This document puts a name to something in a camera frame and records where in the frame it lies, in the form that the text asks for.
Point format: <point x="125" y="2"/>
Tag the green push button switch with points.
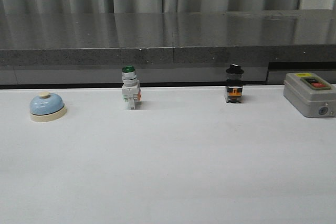
<point x="131" y="90"/>

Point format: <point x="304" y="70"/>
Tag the grey on off switch box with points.
<point x="311" y="95"/>

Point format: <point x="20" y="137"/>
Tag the black rotary selector switch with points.
<point x="234" y="85"/>

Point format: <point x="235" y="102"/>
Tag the grey stone counter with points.
<point x="170" y="49"/>

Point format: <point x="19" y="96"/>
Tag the blue dome call bell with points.
<point x="47" y="107"/>

